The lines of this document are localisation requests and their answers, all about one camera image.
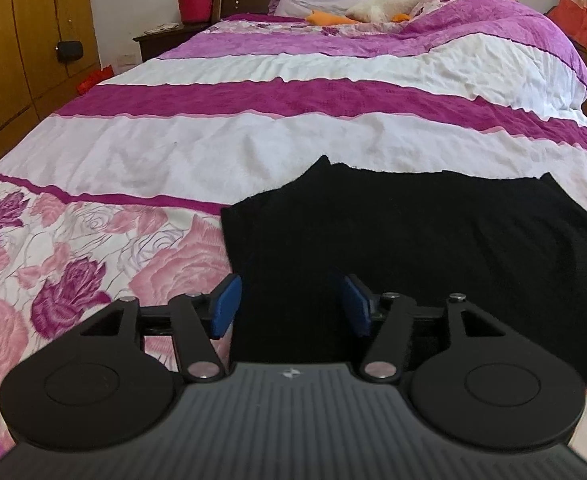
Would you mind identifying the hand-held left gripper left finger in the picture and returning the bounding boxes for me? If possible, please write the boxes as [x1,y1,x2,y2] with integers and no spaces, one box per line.
[76,274,244,381]

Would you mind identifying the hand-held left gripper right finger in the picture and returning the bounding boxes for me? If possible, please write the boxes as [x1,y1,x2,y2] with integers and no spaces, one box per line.
[327,270,509,382]

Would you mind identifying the black button cardigan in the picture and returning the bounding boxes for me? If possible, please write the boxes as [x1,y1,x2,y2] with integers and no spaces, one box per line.
[220,156,587,386]

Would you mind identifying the purple floral striped bedspread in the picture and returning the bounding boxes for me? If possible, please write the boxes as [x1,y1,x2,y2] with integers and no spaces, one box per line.
[0,10,587,466]

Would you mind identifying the dark wooden nightstand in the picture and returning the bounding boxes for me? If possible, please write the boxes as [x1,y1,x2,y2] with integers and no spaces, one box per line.
[132,22,211,63]

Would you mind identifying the folded purple and white quilt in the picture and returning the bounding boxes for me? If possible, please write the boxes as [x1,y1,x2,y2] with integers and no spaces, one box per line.
[398,0,587,111]

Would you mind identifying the small black hanging bag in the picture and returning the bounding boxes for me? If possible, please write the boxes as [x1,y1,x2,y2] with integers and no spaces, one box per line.
[56,40,84,65]

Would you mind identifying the red bucket green rim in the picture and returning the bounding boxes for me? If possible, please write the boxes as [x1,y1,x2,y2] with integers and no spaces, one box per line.
[174,0,215,25]

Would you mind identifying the white plush toy orange feet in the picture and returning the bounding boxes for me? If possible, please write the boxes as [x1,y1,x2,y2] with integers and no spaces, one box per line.
[306,0,519,26]

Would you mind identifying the wooden wardrobe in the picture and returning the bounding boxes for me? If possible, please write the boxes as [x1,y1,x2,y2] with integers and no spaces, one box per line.
[0,0,100,166]

